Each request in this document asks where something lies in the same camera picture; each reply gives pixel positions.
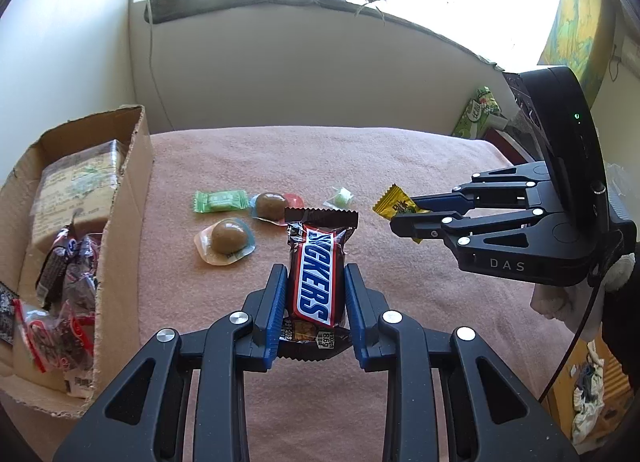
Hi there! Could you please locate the yellow candy packet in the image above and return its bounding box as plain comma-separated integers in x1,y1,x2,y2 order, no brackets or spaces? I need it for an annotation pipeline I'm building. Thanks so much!
372,183,427,221

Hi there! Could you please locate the snickers bar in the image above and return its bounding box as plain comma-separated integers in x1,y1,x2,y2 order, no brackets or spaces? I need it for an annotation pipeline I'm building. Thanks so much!
278,208,358,362
35,225,102,313

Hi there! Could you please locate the red clear snack bag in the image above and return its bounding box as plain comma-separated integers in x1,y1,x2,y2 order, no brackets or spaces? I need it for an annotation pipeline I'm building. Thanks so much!
14,299,96,373

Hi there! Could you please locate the black snack packet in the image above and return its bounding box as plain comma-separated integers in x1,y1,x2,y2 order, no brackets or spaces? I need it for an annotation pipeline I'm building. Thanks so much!
0,283,18,347

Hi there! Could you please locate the packaged sliced bread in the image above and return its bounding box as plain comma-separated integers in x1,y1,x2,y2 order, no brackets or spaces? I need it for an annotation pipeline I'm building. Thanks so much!
29,139,126,252

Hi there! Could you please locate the right hand white glove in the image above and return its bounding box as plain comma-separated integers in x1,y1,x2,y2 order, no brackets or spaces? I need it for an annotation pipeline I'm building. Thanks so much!
530,254,637,341

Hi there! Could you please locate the red box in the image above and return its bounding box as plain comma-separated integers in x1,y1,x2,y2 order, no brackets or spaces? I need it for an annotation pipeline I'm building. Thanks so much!
483,128,537,165

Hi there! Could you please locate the green tissue box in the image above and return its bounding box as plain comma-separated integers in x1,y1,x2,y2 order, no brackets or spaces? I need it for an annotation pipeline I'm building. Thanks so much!
451,86,503,140

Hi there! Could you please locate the small white-green candy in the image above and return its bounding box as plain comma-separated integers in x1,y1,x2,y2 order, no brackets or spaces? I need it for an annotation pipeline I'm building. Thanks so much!
322,187,355,211

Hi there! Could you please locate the chocolate ball yellow cup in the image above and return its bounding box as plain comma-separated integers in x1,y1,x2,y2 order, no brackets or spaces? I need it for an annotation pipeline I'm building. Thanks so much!
194,218,256,267

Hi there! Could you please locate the Snickers bar in box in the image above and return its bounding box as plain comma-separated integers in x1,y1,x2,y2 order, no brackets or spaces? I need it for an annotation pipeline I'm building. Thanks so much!
35,225,102,313

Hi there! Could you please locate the pink table cloth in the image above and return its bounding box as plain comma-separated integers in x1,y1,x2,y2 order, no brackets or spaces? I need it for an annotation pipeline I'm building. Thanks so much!
119,127,570,461

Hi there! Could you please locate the chocolate ball red cup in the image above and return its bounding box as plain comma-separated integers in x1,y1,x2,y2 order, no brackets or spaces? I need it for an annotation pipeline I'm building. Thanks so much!
250,192,305,227

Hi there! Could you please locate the green wrapped candy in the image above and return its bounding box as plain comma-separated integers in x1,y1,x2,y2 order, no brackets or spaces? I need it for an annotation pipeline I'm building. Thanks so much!
193,190,248,214

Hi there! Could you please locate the cardboard box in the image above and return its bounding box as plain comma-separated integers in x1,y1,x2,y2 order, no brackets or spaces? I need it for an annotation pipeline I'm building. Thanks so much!
1,105,153,420

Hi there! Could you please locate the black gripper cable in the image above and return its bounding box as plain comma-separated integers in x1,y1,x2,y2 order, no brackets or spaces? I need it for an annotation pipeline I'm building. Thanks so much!
537,225,626,406

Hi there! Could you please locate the yellow green wall painting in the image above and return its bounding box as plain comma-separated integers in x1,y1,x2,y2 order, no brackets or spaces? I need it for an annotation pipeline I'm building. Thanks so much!
539,0,615,105

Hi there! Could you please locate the white cable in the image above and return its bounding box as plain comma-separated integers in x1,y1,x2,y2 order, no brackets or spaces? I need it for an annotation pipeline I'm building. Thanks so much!
103,0,177,131

